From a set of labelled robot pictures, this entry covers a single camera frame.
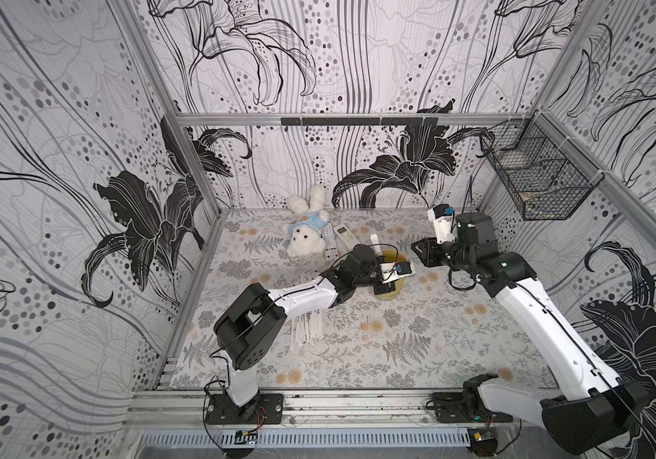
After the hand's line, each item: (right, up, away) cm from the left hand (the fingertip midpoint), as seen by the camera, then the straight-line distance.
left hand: (403, 273), depth 82 cm
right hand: (+2, +9, -8) cm, 12 cm away
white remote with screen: (-16, +10, +25) cm, 32 cm away
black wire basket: (+47, +31, +6) cm, 56 cm away
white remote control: (-22, +6, +22) cm, 32 cm away
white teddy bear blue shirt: (-31, +10, +16) cm, 36 cm away
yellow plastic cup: (-3, -1, -9) cm, 10 cm away
